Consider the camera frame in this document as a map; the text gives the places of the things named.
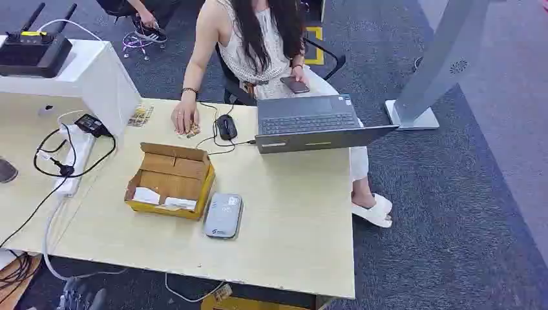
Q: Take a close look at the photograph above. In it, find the person in background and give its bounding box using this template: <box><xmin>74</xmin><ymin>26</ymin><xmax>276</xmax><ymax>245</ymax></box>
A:
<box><xmin>96</xmin><ymin>0</ymin><xmax>181</xmax><ymax>44</ymax></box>

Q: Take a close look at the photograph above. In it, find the open cardboard box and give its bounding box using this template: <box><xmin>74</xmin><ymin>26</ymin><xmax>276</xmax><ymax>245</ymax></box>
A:
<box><xmin>124</xmin><ymin>142</ymin><xmax>216</xmax><ymax>221</ymax></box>

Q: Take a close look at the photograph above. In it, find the grey floor stand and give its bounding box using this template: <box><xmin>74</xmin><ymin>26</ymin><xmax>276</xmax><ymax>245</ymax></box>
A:
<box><xmin>384</xmin><ymin>0</ymin><xmax>492</xmax><ymax>131</ymax></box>

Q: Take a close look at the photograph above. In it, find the white router cable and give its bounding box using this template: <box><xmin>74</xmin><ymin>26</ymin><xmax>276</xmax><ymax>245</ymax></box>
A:
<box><xmin>37</xmin><ymin>19</ymin><xmax>103</xmax><ymax>42</ymax></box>

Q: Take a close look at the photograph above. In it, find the white desk partition box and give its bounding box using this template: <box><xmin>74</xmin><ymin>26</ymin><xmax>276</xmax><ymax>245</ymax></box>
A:
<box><xmin>0</xmin><ymin>39</ymin><xmax>143</xmax><ymax>139</ymax></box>

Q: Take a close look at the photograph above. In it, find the spread of printed cards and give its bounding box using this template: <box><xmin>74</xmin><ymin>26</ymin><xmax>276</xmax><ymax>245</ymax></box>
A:
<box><xmin>127</xmin><ymin>104</ymin><xmax>154</xmax><ymax>129</ymax></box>

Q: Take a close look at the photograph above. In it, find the grey open laptop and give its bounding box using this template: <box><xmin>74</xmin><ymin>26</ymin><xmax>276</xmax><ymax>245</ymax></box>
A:
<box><xmin>255</xmin><ymin>94</ymin><xmax>399</xmax><ymax>154</ymax></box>

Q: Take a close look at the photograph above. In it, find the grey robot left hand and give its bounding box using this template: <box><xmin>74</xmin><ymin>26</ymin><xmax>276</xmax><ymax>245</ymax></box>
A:
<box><xmin>56</xmin><ymin>278</ymin><xmax>109</xmax><ymax>310</ymax></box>

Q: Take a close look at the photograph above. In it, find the black power cable with plug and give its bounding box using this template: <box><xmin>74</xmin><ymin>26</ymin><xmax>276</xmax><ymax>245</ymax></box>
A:
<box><xmin>0</xmin><ymin>123</ymin><xmax>117</xmax><ymax>250</ymax></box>

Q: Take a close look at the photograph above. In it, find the grey card reader device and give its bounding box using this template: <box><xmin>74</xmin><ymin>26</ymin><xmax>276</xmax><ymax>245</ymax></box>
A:
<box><xmin>202</xmin><ymin>192</ymin><xmax>244</xmax><ymax>240</ymax></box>

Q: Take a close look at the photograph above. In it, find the white power strip cable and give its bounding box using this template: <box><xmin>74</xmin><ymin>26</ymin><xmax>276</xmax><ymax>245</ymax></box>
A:
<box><xmin>41</xmin><ymin>196</ymin><xmax>127</xmax><ymax>282</ymax></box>

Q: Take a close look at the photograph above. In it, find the white card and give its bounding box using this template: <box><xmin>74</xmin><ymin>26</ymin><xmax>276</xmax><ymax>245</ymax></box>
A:
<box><xmin>163</xmin><ymin>196</ymin><xmax>198</xmax><ymax>212</ymax></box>
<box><xmin>132</xmin><ymin>187</ymin><xmax>162</xmax><ymax>205</ymax></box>

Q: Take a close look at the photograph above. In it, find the person's left hand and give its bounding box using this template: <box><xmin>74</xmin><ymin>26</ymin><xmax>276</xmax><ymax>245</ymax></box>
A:
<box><xmin>291</xmin><ymin>66</ymin><xmax>310</xmax><ymax>87</ymax></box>

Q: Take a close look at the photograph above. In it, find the yellow box under desk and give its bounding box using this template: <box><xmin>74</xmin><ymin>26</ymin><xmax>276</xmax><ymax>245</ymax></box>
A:
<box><xmin>200</xmin><ymin>295</ymin><xmax>319</xmax><ymax>310</ymax></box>

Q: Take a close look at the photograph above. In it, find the small stack of printed cards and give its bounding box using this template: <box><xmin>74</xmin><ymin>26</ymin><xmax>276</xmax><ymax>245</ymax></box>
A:
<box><xmin>176</xmin><ymin>123</ymin><xmax>202</xmax><ymax>140</ymax></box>

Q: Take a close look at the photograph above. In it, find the black office chair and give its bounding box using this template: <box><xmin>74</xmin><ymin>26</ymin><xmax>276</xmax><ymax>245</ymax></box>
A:
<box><xmin>215</xmin><ymin>37</ymin><xmax>347</xmax><ymax>106</ymax></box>

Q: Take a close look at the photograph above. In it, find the thin white cable under desk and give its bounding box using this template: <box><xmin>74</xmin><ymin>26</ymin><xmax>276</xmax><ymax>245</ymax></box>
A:
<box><xmin>164</xmin><ymin>273</ymin><xmax>226</xmax><ymax>304</ymax></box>

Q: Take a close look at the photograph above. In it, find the white slipper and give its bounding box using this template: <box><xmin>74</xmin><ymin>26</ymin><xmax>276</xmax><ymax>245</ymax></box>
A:
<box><xmin>351</xmin><ymin>193</ymin><xmax>394</xmax><ymax>229</ymax></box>

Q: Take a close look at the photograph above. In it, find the bundle of black cables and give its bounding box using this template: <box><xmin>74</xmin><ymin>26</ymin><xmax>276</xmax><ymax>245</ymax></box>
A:
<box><xmin>0</xmin><ymin>251</ymin><xmax>32</xmax><ymax>297</ymax></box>

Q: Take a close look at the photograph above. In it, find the dark round object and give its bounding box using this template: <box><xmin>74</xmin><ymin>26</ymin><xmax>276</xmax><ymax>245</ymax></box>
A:
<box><xmin>0</xmin><ymin>158</ymin><xmax>19</xmax><ymax>184</ymax></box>

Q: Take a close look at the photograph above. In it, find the dark smartphone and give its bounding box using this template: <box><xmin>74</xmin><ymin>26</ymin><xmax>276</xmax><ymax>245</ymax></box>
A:
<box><xmin>280</xmin><ymin>76</ymin><xmax>311</xmax><ymax>94</ymax></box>

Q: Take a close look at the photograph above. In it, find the person's right hand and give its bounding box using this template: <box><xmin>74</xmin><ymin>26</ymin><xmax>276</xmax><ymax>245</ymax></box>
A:
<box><xmin>171</xmin><ymin>99</ymin><xmax>201</xmax><ymax>136</ymax></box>

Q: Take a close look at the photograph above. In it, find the black mouse cable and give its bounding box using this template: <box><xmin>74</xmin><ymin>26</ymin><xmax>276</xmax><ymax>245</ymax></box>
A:
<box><xmin>195</xmin><ymin>101</ymin><xmax>257</xmax><ymax>156</ymax></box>

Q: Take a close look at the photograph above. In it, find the black computer mouse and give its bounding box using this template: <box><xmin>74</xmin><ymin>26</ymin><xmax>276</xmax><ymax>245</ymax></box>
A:
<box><xmin>216</xmin><ymin>114</ymin><xmax>238</xmax><ymax>141</ymax></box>

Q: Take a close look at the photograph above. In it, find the white power strip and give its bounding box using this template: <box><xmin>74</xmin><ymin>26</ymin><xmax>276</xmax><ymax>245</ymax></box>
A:
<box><xmin>53</xmin><ymin>124</ymin><xmax>96</xmax><ymax>199</ymax></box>

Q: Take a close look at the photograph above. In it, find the chrome chair base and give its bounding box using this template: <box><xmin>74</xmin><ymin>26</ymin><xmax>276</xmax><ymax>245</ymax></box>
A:
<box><xmin>121</xmin><ymin>31</ymin><xmax>156</xmax><ymax>61</ymax></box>

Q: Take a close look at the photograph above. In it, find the person seated at desk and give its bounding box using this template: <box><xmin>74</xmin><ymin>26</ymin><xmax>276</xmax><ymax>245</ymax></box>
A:
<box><xmin>171</xmin><ymin>0</ymin><xmax>394</xmax><ymax>229</ymax></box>

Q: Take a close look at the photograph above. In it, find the black power adapter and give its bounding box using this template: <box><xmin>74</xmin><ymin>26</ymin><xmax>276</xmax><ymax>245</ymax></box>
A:
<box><xmin>74</xmin><ymin>114</ymin><xmax>114</xmax><ymax>139</ymax></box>

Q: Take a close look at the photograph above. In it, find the black router with antennas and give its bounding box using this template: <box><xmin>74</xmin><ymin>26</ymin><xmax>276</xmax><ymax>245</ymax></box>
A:
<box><xmin>0</xmin><ymin>3</ymin><xmax>78</xmax><ymax>79</ymax></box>

